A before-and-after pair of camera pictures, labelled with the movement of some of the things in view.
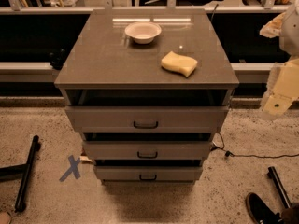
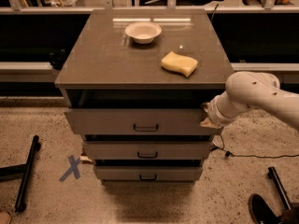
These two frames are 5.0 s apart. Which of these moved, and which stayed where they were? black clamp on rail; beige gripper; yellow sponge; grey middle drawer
Moved: beige gripper
Stayed: black clamp on rail; yellow sponge; grey middle drawer
